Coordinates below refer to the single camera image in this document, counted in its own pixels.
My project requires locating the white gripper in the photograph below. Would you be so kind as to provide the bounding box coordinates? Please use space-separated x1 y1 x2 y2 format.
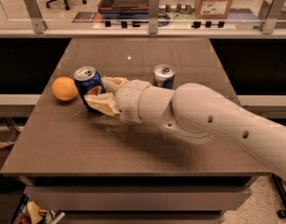
84 77 151 123

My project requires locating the blue pepsi can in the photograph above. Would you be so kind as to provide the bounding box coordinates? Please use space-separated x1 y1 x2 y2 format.
74 66 105 113

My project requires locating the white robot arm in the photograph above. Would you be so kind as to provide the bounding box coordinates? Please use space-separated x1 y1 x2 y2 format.
84 77 286 181

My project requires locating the silver red bull can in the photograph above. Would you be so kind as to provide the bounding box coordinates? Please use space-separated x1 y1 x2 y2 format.
153 64 176 89

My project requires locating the orange fruit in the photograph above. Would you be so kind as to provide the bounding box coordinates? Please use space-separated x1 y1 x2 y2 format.
51 77 78 101

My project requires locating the grey table drawer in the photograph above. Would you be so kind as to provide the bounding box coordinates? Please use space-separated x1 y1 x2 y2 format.
25 186 251 211

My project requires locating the brown cardboard box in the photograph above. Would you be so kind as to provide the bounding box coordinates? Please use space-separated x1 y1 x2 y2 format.
194 0 233 19

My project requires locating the clutter bin under table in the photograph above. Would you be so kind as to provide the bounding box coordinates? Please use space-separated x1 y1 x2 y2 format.
9 194 65 224

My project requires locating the left metal railing post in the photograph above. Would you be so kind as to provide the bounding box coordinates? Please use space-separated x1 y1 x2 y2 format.
23 0 47 34

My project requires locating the metal railing post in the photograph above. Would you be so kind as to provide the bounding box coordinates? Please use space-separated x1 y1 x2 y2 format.
23 0 47 34
261 0 286 35
149 0 159 35

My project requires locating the middle metal railing post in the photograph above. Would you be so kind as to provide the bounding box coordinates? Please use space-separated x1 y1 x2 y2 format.
149 0 159 35

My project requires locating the right metal railing post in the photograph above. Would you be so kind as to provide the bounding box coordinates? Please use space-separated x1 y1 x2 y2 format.
261 0 286 35

